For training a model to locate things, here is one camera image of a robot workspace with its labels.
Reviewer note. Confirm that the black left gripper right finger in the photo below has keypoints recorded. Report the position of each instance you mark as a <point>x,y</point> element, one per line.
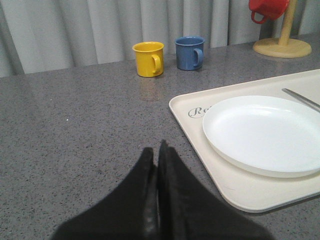
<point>188,211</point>

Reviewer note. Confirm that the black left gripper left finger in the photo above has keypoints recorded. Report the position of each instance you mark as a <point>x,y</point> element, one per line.
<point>129,212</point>

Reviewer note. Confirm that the white round plate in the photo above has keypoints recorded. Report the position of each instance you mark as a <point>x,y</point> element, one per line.
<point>265,135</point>

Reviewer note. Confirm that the silver metal fork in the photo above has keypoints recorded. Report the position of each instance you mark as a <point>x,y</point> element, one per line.
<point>313,105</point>

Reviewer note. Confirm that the beige rabbit serving tray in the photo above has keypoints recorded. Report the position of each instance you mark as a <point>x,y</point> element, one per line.
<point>245,190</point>

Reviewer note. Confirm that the yellow enamel mug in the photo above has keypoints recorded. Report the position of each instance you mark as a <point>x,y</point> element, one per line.
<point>149,58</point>

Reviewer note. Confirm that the blue enamel mug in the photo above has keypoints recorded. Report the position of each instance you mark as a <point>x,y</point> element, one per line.
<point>189,52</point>

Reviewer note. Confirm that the wooden mug tree stand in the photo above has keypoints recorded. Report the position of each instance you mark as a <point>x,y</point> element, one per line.
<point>284,46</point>

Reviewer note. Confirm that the grey pleated curtain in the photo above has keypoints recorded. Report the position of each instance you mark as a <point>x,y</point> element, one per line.
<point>44,35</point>

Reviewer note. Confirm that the red enamel mug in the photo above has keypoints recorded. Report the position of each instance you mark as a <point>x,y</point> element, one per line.
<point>262,10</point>

